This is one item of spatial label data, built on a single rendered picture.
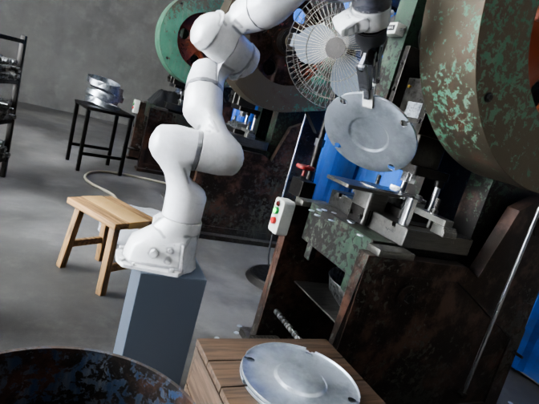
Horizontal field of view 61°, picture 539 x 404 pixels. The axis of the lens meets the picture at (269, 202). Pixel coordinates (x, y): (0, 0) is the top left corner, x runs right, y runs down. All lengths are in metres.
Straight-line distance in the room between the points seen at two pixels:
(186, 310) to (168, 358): 0.15
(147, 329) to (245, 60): 0.80
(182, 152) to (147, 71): 6.77
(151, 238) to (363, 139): 0.68
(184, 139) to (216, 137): 0.09
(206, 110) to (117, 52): 6.65
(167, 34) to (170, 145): 3.21
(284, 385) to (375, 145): 0.73
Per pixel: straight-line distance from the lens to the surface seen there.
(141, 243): 1.25
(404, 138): 1.33
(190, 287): 1.28
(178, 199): 1.23
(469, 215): 1.73
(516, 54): 1.21
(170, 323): 1.32
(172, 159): 1.20
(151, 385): 0.85
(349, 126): 1.39
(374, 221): 1.57
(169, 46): 4.36
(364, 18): 1.12
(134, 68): 7.91
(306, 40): 2.47
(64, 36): 7.84
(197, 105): 1.27
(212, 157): 1.21
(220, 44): 1.32
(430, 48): 1.22
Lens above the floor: 0.95
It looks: 12 degrees down
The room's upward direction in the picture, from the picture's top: 16 degrees clockwise
